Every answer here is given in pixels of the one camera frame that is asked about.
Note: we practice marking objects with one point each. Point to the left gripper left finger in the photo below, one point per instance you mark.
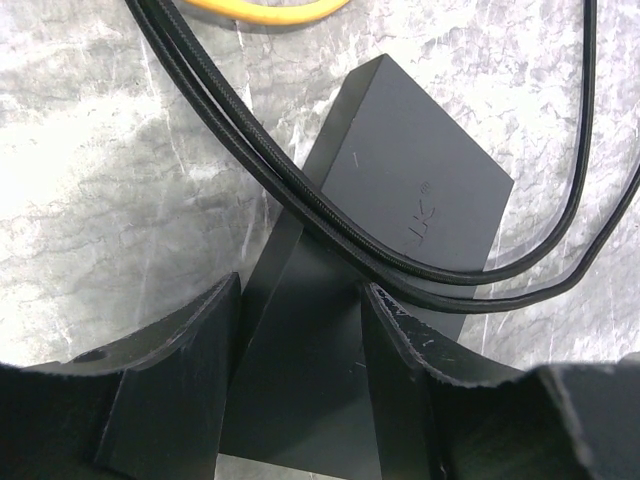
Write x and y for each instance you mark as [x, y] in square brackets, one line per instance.
[147, 406]

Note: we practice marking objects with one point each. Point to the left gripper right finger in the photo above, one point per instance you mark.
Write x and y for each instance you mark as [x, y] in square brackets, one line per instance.
[442, 411]

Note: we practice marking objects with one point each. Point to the black network switch box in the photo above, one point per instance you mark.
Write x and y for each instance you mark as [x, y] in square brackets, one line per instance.
[404, 171]

